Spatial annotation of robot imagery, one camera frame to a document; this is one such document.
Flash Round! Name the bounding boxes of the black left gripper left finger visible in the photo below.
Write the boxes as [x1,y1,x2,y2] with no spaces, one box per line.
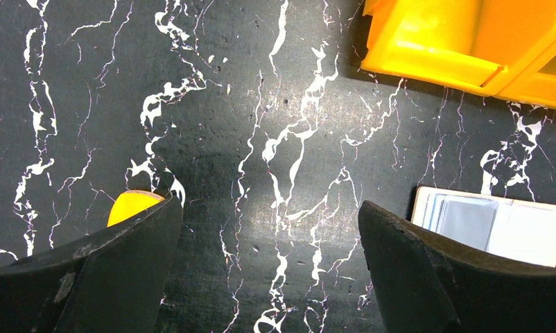
[0,197,183,332]

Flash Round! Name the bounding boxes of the blue grey card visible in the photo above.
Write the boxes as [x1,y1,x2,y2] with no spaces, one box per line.
[422,194,501,251]

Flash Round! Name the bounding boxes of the yellow bin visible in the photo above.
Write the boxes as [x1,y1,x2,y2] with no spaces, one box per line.
[496,40,556,110]
[361,1,556,96]

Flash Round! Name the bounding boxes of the middle yellow bin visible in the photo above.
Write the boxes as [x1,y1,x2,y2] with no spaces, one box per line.
[496,40,556,110]

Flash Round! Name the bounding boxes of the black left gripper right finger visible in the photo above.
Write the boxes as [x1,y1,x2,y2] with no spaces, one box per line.
[358,200,556,332]

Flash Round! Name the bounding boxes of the left yellow bin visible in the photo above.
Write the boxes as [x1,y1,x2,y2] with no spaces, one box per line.
[361,1,556,96]

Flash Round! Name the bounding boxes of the small yellow block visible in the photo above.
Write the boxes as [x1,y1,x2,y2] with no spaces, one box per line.
[107,190,164,228]

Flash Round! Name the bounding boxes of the beige card holder wallet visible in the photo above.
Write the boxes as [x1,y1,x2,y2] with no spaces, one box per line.
[411,186,556,267]

